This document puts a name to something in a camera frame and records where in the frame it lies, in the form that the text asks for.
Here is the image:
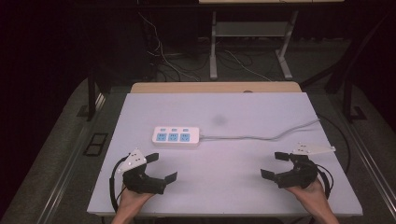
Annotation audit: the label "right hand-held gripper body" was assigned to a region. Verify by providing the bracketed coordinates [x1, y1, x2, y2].
[275, 142, 337, 189]

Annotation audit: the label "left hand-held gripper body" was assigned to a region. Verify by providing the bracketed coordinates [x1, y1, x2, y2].
[116, 148, 168, 196]

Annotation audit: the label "white power strip blue sockets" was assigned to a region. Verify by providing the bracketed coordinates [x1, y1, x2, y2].
[151, 125, 201, 148]

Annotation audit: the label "person's left hand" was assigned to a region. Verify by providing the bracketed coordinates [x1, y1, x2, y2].
[118, 186, 155, 214]

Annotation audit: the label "person's right hand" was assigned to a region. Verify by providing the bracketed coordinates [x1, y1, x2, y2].
[286, 178, 330, 215]

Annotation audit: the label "black metal stand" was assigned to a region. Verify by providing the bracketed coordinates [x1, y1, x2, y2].
[86, 66, 105, 122]
[341, 76, 369, 123]

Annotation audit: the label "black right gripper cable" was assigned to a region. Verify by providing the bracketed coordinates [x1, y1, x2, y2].
[317, 163, 335, 200]

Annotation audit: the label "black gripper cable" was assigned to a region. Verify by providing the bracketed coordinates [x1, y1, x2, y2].
[317, 163, 335, 200]
[108, 154, 132, 214]

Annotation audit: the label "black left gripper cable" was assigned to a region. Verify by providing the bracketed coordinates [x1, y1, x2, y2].
[108, 154, 132, 214]

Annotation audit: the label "grey power strip cable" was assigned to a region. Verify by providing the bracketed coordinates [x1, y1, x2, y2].
[199, 118, 321, 142]

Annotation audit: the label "thin black cable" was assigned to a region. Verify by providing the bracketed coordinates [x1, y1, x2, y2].
[317, 114, 352, 175]

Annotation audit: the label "black rectangular floor frame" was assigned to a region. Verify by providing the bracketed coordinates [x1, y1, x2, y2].
[82, 132, 109, 158]

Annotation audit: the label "aluminium rail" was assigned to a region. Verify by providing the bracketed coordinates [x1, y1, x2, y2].
[36, 92, 107, 224]
[345, 120, 396, 217]

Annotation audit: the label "white floor cable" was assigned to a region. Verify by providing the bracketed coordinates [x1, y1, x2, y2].
[137, 12, 201, 83]
[223, 49, 273, 82]

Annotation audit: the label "grey metal desk frame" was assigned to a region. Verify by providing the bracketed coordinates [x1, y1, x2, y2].
[208, 10, 300, 81]

